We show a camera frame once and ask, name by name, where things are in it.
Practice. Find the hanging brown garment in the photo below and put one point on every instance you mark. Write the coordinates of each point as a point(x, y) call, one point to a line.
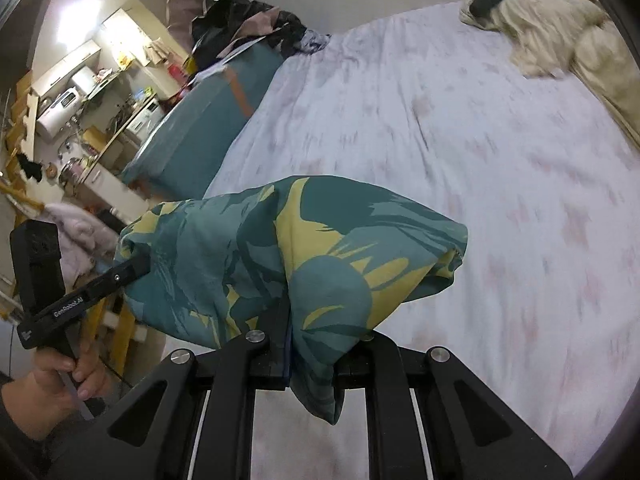
point(185, 0)

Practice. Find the green floral pants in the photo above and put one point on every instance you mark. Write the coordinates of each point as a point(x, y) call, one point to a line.
point(225, 260)

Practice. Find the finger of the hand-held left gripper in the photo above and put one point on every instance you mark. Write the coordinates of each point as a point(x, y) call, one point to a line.
point(132, 270)

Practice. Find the white water heater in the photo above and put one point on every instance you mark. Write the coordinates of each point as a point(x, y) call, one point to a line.
point(57, 115)

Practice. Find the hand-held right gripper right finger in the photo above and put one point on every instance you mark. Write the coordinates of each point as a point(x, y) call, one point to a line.
point(370, 370)

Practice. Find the floral white bed sheet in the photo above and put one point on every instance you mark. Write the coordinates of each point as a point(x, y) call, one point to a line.
point(425, 160)

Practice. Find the pink jacket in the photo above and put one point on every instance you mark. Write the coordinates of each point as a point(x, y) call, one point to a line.
point(75, 240)

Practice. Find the person's left hand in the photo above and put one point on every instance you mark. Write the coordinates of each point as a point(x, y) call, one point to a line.
point(55, 395)

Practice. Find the cream blanket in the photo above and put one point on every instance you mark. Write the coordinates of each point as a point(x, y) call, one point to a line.
point(550, 35)

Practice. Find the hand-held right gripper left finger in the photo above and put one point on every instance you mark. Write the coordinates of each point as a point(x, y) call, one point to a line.
point(277, 355)

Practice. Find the pile of dark clothes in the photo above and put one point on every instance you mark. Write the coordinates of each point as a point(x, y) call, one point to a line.
point(240, 27)

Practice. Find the yellow wooden stool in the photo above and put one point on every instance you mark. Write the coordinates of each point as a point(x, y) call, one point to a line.
point(120, 330)

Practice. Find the small patterned cloth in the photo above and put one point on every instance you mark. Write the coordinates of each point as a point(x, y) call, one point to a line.
point(312, 40)

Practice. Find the white wall cabinet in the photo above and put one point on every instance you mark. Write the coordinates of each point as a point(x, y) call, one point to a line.
point(65, 67)

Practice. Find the person's left forearm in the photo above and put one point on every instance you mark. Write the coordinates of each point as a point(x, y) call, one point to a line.
point(15, 450)

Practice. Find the white washing machine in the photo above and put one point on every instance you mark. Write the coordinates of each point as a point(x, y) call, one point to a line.
point(145, 117)

